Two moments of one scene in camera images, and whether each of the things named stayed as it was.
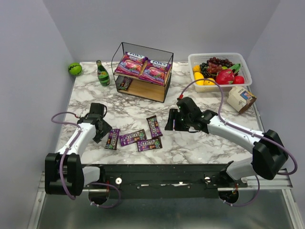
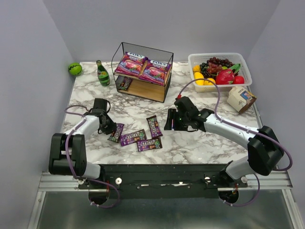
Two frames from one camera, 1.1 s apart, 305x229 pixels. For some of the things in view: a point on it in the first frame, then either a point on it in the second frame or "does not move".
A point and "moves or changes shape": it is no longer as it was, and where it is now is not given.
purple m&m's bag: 155,130 does not move
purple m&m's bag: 112,139 moves or changes shape
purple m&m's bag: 127,139 does not move
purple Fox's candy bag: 154,71 does not move
